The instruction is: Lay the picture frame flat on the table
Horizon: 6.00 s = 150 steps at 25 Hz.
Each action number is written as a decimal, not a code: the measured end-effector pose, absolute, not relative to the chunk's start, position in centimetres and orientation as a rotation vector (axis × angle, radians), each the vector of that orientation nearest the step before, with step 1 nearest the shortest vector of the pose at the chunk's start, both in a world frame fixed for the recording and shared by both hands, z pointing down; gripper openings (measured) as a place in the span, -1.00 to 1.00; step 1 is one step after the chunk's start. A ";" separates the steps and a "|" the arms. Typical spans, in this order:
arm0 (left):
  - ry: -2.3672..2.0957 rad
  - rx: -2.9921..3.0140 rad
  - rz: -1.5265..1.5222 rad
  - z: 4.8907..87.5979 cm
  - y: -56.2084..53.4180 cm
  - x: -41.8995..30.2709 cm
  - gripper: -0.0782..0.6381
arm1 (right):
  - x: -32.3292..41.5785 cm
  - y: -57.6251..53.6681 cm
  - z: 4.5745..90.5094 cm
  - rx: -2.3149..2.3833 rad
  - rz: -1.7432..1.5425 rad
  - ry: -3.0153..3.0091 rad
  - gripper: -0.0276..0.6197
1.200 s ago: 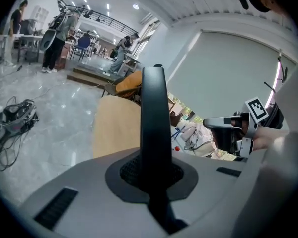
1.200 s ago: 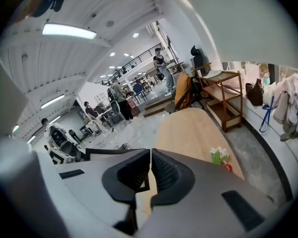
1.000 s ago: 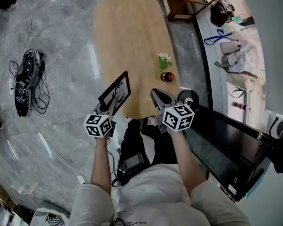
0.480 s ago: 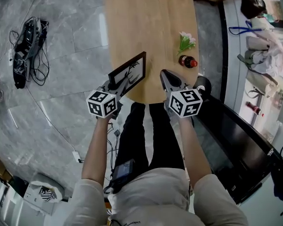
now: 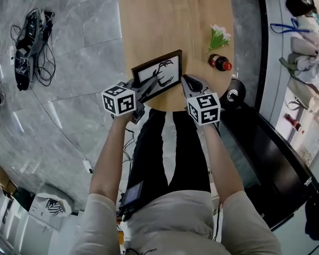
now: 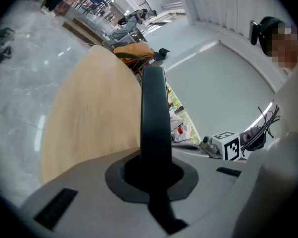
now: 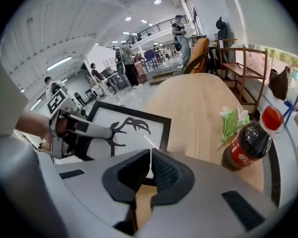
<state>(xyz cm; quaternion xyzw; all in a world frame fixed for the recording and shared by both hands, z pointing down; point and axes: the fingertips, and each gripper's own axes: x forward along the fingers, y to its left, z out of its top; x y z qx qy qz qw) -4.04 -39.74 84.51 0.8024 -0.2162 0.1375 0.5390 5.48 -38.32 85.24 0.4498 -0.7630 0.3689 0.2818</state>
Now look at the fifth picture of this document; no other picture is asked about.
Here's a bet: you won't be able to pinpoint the brown cardboard box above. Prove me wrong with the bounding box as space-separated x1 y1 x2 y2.
0 165 18 196

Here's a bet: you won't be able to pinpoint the gray backpack rig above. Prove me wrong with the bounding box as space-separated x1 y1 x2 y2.
10 8 56 91

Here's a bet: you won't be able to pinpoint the black cable tangle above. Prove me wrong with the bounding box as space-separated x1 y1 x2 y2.
10 9 56 88

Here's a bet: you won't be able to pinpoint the black bag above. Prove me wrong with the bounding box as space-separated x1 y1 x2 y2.
285 0 317 18

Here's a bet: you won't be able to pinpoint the white clothes pile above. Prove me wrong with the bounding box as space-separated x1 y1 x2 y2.
289 14 319 100

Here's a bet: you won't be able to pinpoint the blue lanyard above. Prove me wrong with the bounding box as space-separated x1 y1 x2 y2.
270 18 310 35

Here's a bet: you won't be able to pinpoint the person's off-white shirt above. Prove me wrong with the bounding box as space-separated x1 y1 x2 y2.
69 190 282 255

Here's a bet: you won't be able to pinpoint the dark jacket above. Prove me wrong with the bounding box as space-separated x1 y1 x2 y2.
304 173 319 243

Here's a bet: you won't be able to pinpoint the black coat rack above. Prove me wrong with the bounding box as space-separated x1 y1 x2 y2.
220 79 247 110

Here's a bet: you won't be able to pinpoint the black framed picture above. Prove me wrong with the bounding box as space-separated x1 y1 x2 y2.
131 49 183 103

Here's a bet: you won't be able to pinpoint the person's right forearm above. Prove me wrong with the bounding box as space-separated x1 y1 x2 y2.
199 122 245 204

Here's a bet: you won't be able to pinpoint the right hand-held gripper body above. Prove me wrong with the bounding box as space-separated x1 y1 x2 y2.
185 90 221 129

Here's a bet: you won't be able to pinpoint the artificial white flower bunch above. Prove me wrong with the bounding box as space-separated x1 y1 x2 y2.
206 24 232 54

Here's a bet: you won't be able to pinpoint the oval wooden table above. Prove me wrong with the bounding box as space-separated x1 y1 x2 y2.
116 0 234 113

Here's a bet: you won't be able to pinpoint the dark soda bottle red label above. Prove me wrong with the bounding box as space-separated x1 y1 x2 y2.
283 113 303 132
207 54 233 72

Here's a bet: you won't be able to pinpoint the person's left forearm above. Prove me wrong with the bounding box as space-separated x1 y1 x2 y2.
89 113 135 204

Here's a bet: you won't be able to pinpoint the white power strip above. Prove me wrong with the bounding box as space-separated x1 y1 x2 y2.
82 159 94 174

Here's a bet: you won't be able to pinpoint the person's black trousers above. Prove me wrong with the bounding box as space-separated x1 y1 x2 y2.
127 108 211 196

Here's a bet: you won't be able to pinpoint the white zebra print bag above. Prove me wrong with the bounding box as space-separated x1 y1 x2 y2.
29 184 75 218

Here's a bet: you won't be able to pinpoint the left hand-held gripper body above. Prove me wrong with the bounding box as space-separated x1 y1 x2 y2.
101 85 147 124

